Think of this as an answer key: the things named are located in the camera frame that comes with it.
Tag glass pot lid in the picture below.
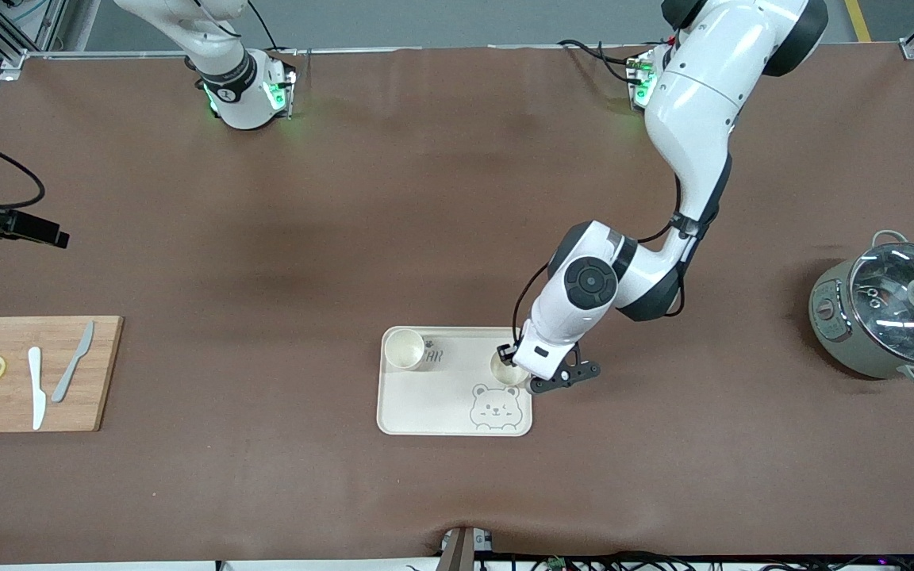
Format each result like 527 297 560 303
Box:
847 242 914 366

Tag wooden cutting board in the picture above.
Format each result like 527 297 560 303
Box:
0 316 125 434

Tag black base cables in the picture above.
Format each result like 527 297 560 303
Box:
556 38 648 84

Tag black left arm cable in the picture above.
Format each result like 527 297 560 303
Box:
512 173 704 350

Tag grey-green cooking pot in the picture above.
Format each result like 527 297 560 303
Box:
808 230 914 388

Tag white plastic knife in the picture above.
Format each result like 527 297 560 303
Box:
27 347 47 431

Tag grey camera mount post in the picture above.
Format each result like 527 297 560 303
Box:
435 525 496 571

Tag cream bear-print tray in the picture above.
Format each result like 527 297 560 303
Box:
376 326 534 438

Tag brown table cover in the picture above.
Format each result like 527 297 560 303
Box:
0 44 914 565

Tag white cup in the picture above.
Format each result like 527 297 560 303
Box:
383 328 427 371
490 347 529 388

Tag grey plastic knife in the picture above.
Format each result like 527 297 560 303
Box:
51 320 96 404

